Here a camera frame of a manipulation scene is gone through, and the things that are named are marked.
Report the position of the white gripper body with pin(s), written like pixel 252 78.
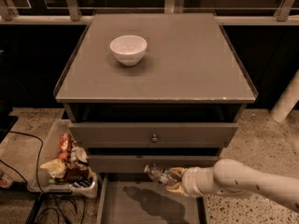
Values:
pixel 189 181

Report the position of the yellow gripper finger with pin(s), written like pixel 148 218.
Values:
pixel 179 171
pixel 178 189

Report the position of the clear plastic water bottle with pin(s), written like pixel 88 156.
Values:
pixel 162 175

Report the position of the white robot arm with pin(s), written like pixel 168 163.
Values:
pixel 230 178

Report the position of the brass top drawer knob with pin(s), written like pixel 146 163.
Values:
pixel 154 138

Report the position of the bottom grey open drawer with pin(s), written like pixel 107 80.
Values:
pixel 135 199

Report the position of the middle grey drawer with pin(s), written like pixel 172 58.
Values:
pixel 136 164

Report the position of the grey drawer cabinet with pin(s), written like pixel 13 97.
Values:
pixel 189 73

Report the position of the top grey drawer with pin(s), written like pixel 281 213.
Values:
pixel 129 134

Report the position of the brown snack packet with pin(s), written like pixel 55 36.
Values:
pixel 76 172

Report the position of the clear plastic storage bin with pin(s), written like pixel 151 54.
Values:
pixel 50 151

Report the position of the red snack can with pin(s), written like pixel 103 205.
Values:
pixel 65 142

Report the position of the yellow snack bag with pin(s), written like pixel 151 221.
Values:
pixel 55 168

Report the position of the white ceramic bowl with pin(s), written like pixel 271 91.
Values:
pixel 129 49

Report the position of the metal window railing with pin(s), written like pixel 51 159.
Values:
pixel 227 12

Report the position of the red white floor object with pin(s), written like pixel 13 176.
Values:
pixel 5 181

